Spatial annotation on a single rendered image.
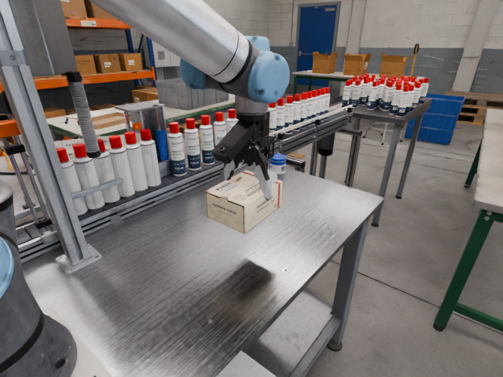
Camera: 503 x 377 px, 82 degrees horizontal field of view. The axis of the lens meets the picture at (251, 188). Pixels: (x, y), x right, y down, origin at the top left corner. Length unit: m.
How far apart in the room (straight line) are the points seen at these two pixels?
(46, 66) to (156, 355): 0.60
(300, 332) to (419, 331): 0.72
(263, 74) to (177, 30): 0.13
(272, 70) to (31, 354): 0.50
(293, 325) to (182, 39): 1.26
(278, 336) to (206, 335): 0.78
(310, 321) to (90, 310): 0.98
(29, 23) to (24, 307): 0.51
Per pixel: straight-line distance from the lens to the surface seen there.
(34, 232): 1.00
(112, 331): 0.71
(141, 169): 1.05
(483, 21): 7.66
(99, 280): 0.83
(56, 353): 0.54
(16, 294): 0.46
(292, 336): 1.41
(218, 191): 0.71
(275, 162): 1.25
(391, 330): 1.84
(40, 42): 0.74
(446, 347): 1.89
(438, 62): 7.76
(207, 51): 0.42
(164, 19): 0.40
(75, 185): 0.97
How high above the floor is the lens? 1.35
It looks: 27 degrees down
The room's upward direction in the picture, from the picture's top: straight up
